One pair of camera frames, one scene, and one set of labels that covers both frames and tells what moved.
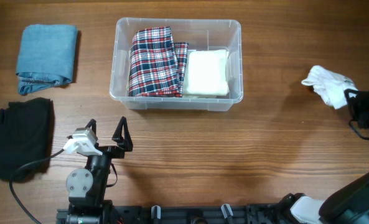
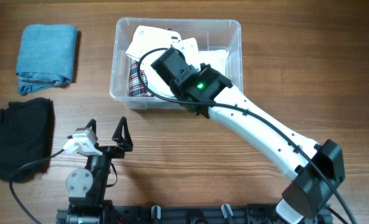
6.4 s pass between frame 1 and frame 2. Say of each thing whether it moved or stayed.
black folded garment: stayed
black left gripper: stayed
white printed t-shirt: moved
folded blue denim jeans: stayed
